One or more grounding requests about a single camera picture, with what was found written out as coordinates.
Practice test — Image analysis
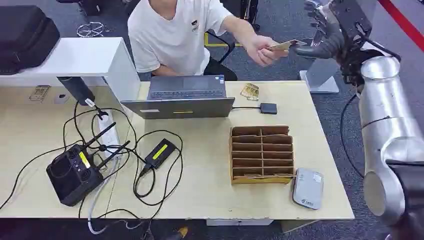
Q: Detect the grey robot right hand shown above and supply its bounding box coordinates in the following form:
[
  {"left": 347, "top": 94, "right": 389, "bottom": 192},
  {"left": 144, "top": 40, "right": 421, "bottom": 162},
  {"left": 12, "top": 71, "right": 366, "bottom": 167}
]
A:
[{"left": 292, "top": 0, "right": 347, "bottom": 61}]

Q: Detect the person's left hand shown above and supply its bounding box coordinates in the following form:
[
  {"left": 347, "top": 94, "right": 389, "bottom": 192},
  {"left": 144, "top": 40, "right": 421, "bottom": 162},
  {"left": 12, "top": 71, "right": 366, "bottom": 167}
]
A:
[{"left": 246, "top": 34, "right": 290, "bottom": 67}]

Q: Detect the single tan card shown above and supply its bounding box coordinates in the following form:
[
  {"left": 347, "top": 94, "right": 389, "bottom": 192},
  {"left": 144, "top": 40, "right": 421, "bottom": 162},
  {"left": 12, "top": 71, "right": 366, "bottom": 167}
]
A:
[{"left": 267, "top": 39, "right": 308, "bottom": 52}]

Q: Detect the stack of tan cards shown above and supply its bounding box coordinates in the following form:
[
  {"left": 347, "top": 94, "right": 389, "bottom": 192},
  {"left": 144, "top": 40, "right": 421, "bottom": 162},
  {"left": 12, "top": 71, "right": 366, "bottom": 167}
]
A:
[{"left": 239, "top": 82, "right": 261, "bottom": 102}]

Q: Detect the grey kiosk stand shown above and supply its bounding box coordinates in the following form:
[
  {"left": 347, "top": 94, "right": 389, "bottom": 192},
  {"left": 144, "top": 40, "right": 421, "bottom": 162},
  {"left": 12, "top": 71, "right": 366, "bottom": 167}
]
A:
[{"left": 297, "top": 57, "right": 341, "bottom": 95}]

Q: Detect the black office chair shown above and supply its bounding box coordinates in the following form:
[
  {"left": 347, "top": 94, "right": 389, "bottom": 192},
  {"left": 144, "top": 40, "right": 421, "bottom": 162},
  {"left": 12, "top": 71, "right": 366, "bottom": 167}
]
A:
[{"left": 202, "top": 29, "right": 239, "bottom": 82}]

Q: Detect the small black hub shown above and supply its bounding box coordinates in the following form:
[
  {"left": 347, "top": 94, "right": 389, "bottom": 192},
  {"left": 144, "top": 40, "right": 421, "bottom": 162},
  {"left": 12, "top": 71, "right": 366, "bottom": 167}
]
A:
[{"left": 259, "top": 102, "right": 278, "bottom": 116}]

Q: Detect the grey laptop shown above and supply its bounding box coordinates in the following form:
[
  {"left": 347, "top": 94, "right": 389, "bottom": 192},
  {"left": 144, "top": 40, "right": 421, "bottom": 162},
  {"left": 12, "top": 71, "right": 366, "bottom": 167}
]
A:
[{"left": 120, "top": 74, "right": 236, "bottom": 120}]

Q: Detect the person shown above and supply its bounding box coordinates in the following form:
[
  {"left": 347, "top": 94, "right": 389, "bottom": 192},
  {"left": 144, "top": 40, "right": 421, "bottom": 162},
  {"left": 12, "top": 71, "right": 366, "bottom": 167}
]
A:
[{"left": 127, "top": 0, "right": 239, "bottom": 82}]

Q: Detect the wooden card box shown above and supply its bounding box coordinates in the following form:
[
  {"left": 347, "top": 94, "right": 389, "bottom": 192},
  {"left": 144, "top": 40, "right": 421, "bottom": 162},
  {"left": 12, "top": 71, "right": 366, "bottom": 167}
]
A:
[{"left": 228, "top": 124, "right": 297, "bottom": 185}]

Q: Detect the black adapter with yellow label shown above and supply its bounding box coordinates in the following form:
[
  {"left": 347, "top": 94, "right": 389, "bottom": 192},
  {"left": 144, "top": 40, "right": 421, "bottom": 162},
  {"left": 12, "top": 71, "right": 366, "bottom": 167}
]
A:
[{"left": 144, "top": 138, "right": 178, "bottom": 171}]

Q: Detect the flat grey device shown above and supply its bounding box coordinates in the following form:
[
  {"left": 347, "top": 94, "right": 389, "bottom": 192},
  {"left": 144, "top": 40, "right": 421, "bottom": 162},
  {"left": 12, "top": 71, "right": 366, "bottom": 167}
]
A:
[{"left": 291, "top": 167, "right": 325, "bottom": 211}]

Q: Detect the chrome star chair base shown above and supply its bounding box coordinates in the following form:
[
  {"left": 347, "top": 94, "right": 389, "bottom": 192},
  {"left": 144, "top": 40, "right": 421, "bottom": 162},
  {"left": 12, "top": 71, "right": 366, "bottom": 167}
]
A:
[{"left": 76, "top": 21, "right": 106, "bottom": 38}]

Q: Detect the white power strip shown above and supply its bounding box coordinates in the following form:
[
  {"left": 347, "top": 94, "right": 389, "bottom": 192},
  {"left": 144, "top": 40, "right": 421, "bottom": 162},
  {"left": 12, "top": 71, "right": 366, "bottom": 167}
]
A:
[{"left": 96, "top": 110, "right": 122, "bottom": 162}]

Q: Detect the white under-desk drawer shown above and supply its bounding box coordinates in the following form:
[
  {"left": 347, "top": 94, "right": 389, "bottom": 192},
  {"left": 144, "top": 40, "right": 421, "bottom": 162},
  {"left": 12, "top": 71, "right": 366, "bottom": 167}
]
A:
[{"left": 205, "top": 218, "right": 275, "bottom": 227}]

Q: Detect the white cabinet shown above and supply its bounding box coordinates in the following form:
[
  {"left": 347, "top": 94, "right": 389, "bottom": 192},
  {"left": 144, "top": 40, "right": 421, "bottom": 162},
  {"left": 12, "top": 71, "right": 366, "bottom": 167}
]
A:
[{"left": 0, "top": 36, "right": 142, "bottom": 104}]

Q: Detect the cardboard piece under desk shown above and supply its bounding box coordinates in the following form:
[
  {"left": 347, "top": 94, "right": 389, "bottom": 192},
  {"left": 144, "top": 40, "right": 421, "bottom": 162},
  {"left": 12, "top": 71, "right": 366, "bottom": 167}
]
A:
[{"left": 280, "top": 219, "right": 321, "bottom": 234}]

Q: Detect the black cylinder with white tag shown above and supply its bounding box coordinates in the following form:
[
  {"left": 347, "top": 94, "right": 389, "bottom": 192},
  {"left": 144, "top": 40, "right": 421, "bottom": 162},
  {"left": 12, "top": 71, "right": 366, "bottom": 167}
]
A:
[{"left": 56, "top": 76, "right": 97, "bottom": 108}]

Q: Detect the black and yellow plug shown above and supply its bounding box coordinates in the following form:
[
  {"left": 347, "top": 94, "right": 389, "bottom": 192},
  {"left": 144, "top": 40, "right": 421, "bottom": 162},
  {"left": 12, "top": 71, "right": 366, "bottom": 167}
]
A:
[{"left": 164, "top": 226, "right": 189, "bottom": 240}]

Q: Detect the round grey desk grommet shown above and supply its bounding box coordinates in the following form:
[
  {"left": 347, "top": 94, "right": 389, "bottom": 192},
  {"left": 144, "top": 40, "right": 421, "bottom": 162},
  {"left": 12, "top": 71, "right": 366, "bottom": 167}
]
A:
[{"left": 53, "top": 93, "right": 70, "bottom": 105}]

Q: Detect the black router with antennas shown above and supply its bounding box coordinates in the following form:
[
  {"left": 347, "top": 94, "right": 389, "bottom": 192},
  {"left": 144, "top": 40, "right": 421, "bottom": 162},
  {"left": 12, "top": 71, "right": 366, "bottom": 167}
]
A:
[{"left": 45, "top": 121, "right": 132, "bottom": 208}]

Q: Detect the black bag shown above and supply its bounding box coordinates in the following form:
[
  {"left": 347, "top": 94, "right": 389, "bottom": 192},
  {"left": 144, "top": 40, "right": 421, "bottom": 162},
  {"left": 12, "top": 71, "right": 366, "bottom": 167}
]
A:
[{"left": 0, "top": 4, "right": 61, "bottom": 76}]

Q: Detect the dark right wrist camera box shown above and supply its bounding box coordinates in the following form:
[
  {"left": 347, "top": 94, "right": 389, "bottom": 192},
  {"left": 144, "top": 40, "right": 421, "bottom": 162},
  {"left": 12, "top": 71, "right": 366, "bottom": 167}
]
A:
[{"left": 329, "top": 0, "right": 373, "bottom": 38}]

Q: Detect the black adapter cable loop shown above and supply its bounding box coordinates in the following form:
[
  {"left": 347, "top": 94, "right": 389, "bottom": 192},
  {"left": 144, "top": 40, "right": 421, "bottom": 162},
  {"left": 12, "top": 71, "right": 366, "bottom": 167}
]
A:
[{"left": 132, "top": 129, "right": 185, "bottom": 208}]

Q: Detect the white power strip cable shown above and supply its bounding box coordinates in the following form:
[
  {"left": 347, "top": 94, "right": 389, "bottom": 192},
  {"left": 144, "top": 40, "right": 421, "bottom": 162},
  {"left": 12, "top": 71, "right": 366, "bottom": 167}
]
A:
[{"left": 86, "top": 158, "right": 144, "bottom": 236}]

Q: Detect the long black router cable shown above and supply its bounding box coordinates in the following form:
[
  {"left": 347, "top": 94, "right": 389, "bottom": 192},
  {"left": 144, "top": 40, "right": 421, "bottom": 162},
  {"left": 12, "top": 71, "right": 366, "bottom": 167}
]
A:
[{"left": 0, "top": 100, "right": 100, "bottom": 212}]

